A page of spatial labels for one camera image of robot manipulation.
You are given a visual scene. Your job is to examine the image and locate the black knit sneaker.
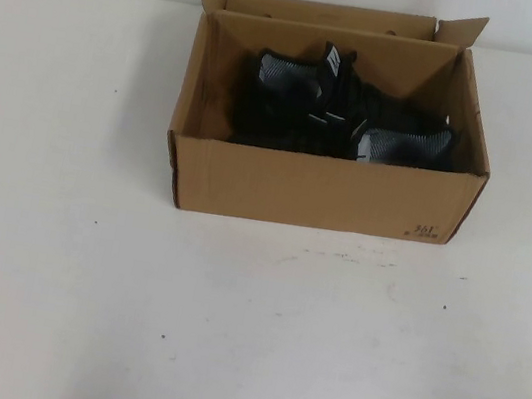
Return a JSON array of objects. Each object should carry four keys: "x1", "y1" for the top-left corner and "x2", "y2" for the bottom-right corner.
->
[
  {"x1": 238, "y1": 28, "x2": 464, "y2": 139},
  {"x1": 226, "y1": 92, "x2": 463, "y2": 180}
]

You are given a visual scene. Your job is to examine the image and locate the brown cardboard shoe box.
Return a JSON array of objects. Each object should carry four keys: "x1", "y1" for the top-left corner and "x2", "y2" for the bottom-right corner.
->
[{"x1": 157, "y1": 0, "x2": 517, "y2": 257}]

